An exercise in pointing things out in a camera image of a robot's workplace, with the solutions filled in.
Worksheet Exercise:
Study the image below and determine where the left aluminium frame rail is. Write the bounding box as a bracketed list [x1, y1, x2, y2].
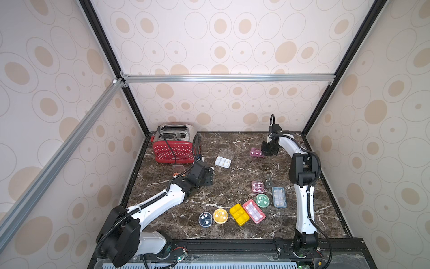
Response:
[1, 78, 124, 252]

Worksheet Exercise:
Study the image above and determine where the rear aluminium frame rail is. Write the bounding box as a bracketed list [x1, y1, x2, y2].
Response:
[123, 74, 336, 84]

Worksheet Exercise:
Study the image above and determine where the dark blue round pillbox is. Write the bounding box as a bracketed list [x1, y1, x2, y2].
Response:
[198, 212, 213, 228]

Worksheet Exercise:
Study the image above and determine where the light blue rectangular pillbox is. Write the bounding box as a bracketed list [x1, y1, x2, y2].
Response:
[272, 187, 287, 208]

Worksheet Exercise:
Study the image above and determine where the magenta pillbox clear lid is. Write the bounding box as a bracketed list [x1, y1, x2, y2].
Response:
[251, 181, 265, 194]

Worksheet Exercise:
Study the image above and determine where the orange square pillbox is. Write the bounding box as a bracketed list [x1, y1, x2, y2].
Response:
[172, 165, 185, 177]

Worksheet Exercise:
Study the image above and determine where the white pillbox rear clear lid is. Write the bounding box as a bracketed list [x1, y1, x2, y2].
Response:
[215, 149, 235, 169]

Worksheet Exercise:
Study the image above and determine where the yellow round pillbox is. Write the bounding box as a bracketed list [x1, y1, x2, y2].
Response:
[213, 208, 228, 224]

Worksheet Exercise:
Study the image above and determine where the small clear grey pillbox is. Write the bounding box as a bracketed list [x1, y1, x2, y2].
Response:
[264, 174, 273, 189]

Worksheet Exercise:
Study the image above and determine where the red and silver toaster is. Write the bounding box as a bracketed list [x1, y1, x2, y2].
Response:
[152, 123, 200, 165]

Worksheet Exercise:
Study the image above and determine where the red rectangular pillbox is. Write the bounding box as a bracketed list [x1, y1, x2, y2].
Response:
[243, 200, 266, 224]

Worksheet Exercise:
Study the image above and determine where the aluminium frame rail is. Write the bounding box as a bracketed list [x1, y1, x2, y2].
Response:
[123, 74, 336, 84]
[1, 78, 124, 252]

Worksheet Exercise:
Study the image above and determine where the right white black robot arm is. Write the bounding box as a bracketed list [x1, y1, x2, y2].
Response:
[261, 114, 321, 254]

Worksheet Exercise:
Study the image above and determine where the yellow lidded rectangular pillbox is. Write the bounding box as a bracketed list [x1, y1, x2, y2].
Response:
[229, 204, 250, 226]

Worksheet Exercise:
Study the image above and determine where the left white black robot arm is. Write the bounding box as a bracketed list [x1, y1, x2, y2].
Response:
[94, 133, 214, 267]

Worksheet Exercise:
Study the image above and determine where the black toaster power cord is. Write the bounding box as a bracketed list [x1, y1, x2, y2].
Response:
[162, 132, 178, 165]

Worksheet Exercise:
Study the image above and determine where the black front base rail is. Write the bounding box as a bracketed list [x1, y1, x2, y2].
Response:
[122, 238, 376, 269]

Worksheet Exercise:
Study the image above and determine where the green round pillbox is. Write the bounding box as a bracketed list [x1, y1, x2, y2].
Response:
[255, 193, 271, 208]

